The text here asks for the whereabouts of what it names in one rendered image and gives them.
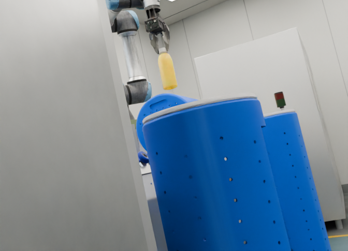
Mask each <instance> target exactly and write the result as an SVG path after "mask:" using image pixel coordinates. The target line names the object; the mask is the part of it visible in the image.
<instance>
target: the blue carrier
mask: <svg viewBox="0 0 348 251"><path fill-rule="evenodd" d="M197 100H198V99H194V98H189V97H184V96H180V95H175V94H170V93H165V94H159V95H156V96H154V97H152V98H150V99H149V100H148V101H147V102H146V103H145V104H144V105H143V106H142V108H141V109H140V111H139V114H138V117H137V122H136V131H137V136H138V139H139V142H140V143H141V145H142V147H143V148H144V149H145V150H146V151H147V148H146V144H145V140H144V136H143V131H142V127H143V123H142V121H143V119H144V118H145V117H147V116H149V115H151V114H153V113H155V112H159V111H161V110H164V109H168V108H171V107H174V106H178V105H181V104H185V103H188V102H192V101H197Z"/></svg>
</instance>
